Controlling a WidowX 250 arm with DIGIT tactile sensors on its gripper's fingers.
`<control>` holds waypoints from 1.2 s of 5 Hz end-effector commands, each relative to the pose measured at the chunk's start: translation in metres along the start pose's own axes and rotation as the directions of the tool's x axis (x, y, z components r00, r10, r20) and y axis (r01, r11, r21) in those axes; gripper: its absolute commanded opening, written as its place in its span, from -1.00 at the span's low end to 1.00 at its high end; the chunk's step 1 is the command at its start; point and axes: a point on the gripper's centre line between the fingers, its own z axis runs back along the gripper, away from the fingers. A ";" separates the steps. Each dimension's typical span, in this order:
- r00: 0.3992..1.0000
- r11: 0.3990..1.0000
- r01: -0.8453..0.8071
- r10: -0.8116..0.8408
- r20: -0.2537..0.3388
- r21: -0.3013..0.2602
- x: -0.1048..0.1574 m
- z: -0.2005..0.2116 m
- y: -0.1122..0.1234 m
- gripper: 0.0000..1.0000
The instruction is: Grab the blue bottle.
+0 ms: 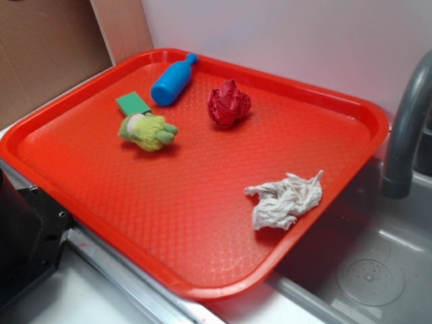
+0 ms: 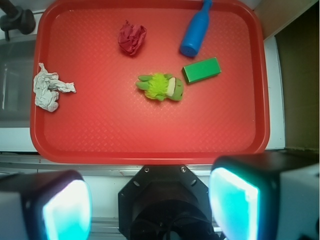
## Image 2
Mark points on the green rectangular block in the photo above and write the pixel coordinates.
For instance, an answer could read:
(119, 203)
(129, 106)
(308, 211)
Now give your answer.
(201, 70)

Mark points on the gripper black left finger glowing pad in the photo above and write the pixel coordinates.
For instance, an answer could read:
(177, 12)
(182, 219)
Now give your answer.
(54, 205)

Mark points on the crumpled white paper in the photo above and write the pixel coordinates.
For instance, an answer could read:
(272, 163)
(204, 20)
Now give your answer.
(47, 88)

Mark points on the black robot mount base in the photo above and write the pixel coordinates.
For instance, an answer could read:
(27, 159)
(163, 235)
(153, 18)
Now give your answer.
(165, 202)

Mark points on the crumpled red paper ball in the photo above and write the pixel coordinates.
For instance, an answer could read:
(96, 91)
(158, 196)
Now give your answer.
(131, 37)

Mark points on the red plastic tray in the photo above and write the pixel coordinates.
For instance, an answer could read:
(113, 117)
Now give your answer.
(109, 121)

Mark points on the green fuzzy toy figure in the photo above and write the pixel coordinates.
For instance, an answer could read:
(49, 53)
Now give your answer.
(160, 86)

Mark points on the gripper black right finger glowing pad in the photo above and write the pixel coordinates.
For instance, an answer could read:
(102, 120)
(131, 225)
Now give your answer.
(273, 195)

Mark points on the blue plastic bottle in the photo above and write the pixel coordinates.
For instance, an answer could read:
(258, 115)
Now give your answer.
(196, 31)

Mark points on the stainless steel sink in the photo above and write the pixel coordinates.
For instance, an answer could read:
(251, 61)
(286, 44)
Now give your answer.
(16, 81)

